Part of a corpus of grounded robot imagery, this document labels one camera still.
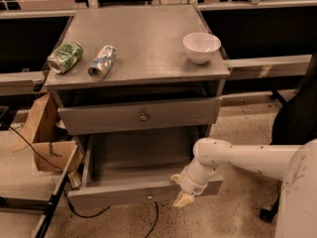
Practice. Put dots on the small bottle on floor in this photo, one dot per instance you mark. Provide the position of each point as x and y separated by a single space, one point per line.
75 179

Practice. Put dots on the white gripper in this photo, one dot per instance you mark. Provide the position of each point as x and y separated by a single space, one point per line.
190 184

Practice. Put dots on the grey metal frame rail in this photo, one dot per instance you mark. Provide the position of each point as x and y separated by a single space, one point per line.
46 207

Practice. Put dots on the black office chair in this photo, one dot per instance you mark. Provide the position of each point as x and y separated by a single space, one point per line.
296 121

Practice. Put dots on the green crushed soda can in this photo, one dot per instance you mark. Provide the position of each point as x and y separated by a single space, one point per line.
64 57

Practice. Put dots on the grey top drawer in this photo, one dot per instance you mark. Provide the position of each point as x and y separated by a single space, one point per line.
119 117

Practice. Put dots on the grey drawer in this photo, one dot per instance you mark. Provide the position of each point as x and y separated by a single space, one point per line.
119 117
134 166

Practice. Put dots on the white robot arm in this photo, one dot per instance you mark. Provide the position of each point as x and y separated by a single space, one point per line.
294 165

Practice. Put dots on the brown cardboard box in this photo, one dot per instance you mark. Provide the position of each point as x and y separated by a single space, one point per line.
51 150

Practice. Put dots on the white ceramic bowl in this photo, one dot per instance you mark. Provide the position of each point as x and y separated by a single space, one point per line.
200 47

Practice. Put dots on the grey wooden drawer cabinet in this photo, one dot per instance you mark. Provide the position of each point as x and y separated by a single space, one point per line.
151 63

